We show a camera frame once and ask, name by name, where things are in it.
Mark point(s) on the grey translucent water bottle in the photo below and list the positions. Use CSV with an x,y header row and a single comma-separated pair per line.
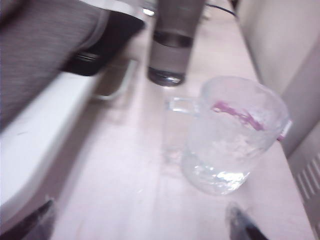
x,y
172,57

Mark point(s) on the white water dispenser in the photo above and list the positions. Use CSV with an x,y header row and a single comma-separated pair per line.
x,y
287,50

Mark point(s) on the black rounded device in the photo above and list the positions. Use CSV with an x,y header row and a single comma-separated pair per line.
x,y
110,37

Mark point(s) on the clear plastic mug pink print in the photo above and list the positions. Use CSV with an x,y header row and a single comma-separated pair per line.
x,y
225,150

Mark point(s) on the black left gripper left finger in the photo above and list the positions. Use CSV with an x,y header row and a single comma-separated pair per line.
x,y
27,225

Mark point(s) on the white laptop stand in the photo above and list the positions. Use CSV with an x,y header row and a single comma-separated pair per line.
x,y
37,140

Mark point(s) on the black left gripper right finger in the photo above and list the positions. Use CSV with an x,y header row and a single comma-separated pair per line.
x,y
243,225

